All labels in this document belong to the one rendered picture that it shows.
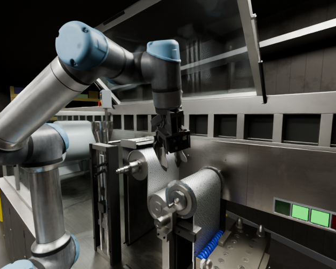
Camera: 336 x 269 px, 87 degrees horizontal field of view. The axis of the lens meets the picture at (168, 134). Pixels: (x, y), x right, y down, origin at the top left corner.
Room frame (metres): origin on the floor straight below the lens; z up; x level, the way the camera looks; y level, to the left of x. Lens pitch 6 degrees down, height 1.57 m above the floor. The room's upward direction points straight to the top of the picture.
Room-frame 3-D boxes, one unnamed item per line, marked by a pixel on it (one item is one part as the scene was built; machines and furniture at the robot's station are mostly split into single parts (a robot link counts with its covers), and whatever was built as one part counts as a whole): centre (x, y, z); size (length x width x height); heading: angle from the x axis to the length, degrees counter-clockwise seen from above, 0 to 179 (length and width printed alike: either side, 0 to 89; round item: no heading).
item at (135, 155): (0.92, 0.06, 1.34); 0.25 x 0.14 x 0.14; 141
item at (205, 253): (0.70, -0.19, 1.03); 0.21 x 0.04 x 0.03; 141
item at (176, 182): (0.66, -0.05, 1.25); 0.15 x 0.01 x 0.15; 51
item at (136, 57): (0.46, 0.11, 1.69); 0.11 x 0.11 x 0.08; 72
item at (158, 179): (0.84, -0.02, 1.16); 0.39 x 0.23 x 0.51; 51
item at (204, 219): (0.71, -0.17, 1.11); 0.23 x 0.01 x 0.18; 141
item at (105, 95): (1.03, 0.36, 1.66); 0.07 x 0.07 x 0.10; 30
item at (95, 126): (1.20, 0.44, 1.50); 0.14 x 0.14 x 0.06
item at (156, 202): (0.83, -0.03, 1.18); 0.26 x 0.12 x 0.12; 141
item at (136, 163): (0.80, 0.16, 1.34); 0.06 x 0.06 x 0.06; 51
